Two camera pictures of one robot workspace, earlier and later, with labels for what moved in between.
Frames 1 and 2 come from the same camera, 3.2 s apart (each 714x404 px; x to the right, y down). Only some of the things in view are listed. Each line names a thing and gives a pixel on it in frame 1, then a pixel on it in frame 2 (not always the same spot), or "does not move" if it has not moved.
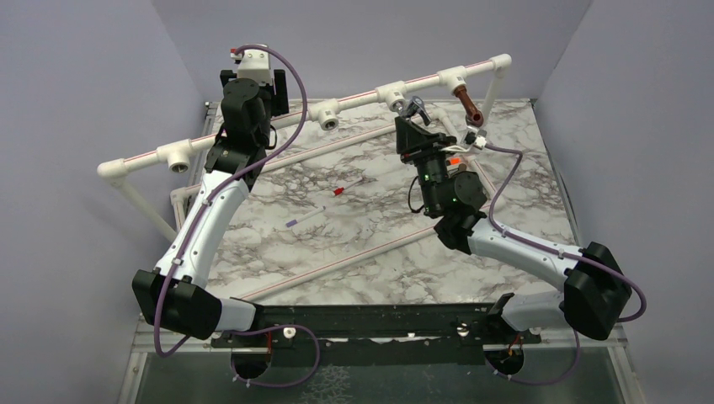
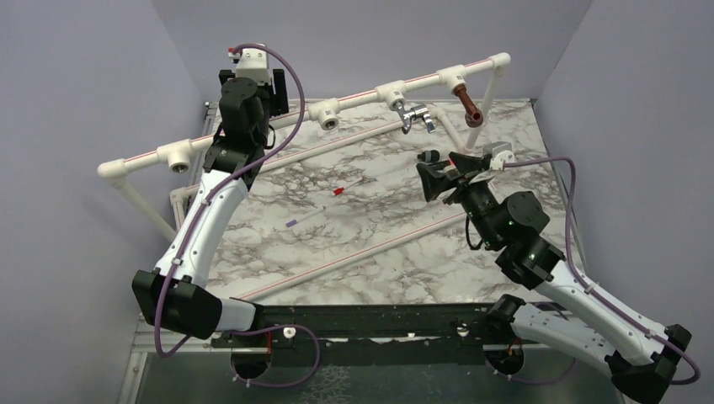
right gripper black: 422,142 → 434,182
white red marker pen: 340,189 does not move
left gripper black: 275,93 does not move
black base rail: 376,334 does not move
